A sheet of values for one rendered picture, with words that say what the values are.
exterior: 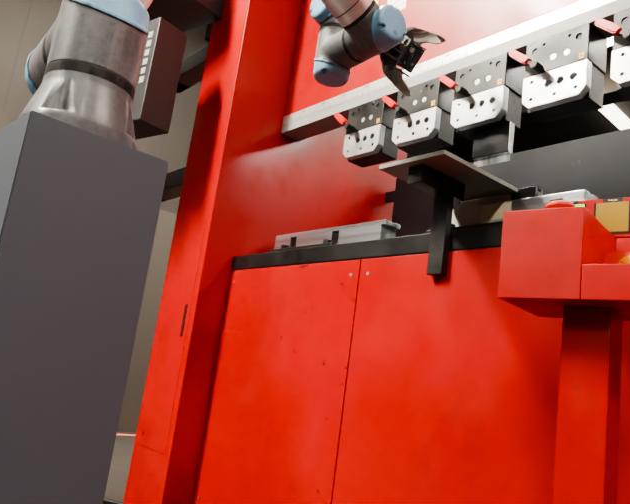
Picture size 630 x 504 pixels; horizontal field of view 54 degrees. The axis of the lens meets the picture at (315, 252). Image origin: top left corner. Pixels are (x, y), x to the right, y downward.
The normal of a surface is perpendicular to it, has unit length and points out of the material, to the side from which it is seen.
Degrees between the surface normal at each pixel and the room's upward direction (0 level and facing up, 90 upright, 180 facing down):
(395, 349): 90
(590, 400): 90
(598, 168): 90
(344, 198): 90
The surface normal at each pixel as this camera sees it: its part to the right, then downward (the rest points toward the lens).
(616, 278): -0.62, -0.24
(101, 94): 0.62, -0.37
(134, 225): 0.69, -0.06
